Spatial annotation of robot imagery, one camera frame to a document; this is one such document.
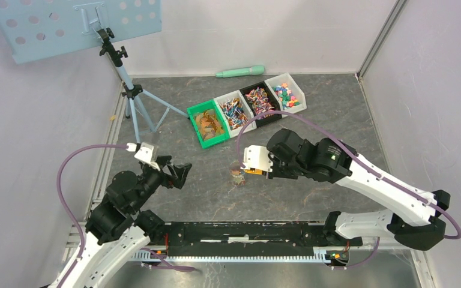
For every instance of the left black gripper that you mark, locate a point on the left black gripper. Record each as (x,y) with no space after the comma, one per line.
(168,180)

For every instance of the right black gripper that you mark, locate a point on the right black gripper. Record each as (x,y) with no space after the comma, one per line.
(276,173)

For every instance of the clear plastic jar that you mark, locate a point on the clear plastic jar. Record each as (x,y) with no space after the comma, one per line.
(237,174)

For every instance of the yellow plastic scoop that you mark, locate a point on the yellow plastic scoop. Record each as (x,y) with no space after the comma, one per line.
(254,171)

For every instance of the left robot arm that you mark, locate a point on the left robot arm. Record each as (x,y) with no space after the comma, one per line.
(118,227)

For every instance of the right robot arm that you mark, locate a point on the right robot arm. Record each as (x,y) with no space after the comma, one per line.
(410,215)

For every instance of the green candy bin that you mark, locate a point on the green candy bin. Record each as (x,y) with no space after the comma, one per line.
(208,123)

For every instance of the white candy bin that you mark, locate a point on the white candy bin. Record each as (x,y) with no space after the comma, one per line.
(289,95)

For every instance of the black lollipop bin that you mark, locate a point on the black lollipop bin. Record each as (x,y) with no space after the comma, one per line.
(260,99)

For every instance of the white lollipop bin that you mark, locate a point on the white lollipop bin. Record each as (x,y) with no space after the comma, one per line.
(235,112)

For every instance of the light blue music stand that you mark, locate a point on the light blue music stand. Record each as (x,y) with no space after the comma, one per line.
(42,29)

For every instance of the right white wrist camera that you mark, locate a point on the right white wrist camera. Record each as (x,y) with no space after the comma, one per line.
(256,157)

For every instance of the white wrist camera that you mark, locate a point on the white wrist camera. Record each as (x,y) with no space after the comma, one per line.
(146,153)
(256,157)

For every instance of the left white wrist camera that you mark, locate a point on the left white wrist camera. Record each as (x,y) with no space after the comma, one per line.
(146,153)

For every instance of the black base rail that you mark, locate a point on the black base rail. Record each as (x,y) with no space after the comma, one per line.
(248,239)

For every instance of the mint green cylindrical handle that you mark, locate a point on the mint green cylindrical handle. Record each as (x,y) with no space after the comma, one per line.
(255,70)

